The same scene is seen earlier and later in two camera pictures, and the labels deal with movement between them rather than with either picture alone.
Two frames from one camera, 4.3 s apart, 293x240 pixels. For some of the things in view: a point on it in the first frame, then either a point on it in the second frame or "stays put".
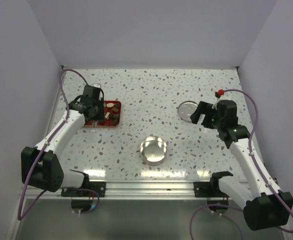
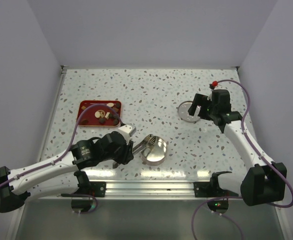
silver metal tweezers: (94, 124) → (145, 145)
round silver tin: (153, 150) stays put
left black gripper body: (99, 114) → (119, 156)
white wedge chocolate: (107, 115) stays put
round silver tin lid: (185, 109) stays put
